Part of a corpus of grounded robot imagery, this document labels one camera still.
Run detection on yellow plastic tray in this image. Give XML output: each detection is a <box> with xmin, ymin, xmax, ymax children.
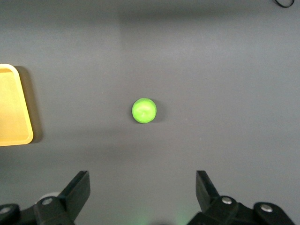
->
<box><xmin>0</xmin><ymin>63</ymin><xmax>34</xmax><ymax>147</ymax></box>

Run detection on green apple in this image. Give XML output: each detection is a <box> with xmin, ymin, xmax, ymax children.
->
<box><xmin>131</xmin><ymin>97</ymin><xmax>157</xmax><ymax>124</ymax></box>

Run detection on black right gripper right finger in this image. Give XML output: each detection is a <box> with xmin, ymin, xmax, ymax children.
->
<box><xmin>187</xmin><ymin>170</ymin><xmax>296</xmax><ymax>225</ymax></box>

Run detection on black looped cable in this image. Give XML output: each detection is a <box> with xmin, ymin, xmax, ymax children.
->
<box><xmin>273</xmin><ymin>0</ymin><xmax>295</xmax><ymax>9</ymax></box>

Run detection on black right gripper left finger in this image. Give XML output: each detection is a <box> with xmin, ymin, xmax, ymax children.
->
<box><xmin>0</xmin><ymin>171</ymin><xmax>91</xmax><ymax>225</ymax></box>

